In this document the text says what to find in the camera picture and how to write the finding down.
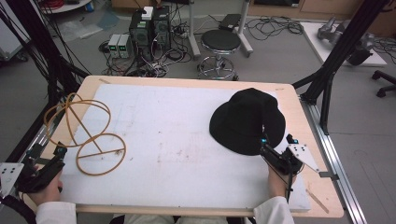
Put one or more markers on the black office chair base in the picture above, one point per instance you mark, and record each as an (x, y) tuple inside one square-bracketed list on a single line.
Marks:
[(384, 84)]

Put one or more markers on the black metal frame stand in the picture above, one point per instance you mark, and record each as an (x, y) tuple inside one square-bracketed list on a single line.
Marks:
[(46, 53), (342, 49)]

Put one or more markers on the white foam mat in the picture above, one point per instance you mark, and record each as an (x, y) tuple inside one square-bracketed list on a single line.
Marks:
[(168, 149)]

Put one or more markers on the tan rattan hat stand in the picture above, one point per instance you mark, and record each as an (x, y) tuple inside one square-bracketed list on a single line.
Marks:
[(81, 123)]

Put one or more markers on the white stand leg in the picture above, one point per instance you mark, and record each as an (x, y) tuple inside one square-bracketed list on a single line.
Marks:
[(245, 31), (193, 31)]

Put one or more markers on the person's body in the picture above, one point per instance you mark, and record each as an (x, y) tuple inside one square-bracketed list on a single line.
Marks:
[(174, 219)]

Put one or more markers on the person's left hand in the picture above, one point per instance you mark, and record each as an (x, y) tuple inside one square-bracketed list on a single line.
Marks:
[(49, 191)]

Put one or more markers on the grey power supply unit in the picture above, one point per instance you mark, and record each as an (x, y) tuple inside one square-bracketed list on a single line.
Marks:
[(125, 45), (113, 45)]

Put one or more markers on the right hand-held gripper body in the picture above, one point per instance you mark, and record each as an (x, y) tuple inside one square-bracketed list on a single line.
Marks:
[(285, 160)]

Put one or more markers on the aluminium rail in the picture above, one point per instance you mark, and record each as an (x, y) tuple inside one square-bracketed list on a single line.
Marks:
[(336, 161)]

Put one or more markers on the black flat box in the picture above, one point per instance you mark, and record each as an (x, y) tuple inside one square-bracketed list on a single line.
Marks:
[(229, 21)]

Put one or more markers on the black computer tower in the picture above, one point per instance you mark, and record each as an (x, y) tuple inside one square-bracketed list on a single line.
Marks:
[(162, 28), (140, 35)]

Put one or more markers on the white box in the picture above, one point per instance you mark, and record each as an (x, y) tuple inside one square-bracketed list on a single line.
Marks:
[(147, 13)]

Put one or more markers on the black brimmed hat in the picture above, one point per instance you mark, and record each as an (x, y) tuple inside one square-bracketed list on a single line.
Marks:
[(246, 121)]

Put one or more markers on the person's right hand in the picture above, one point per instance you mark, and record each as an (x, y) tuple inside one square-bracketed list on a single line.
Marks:
[(277, 186)]

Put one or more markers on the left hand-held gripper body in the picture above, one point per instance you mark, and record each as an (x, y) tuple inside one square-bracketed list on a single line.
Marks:
[(40, 177)]

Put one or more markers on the black round stool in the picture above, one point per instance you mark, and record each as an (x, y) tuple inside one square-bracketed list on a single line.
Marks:
[(220, 42)]

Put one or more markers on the white platform board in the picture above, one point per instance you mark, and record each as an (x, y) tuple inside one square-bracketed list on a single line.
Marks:
[(314, 43)]

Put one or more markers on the thin wooden stick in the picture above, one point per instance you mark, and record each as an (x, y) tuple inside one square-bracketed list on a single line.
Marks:
[(318, 201)]

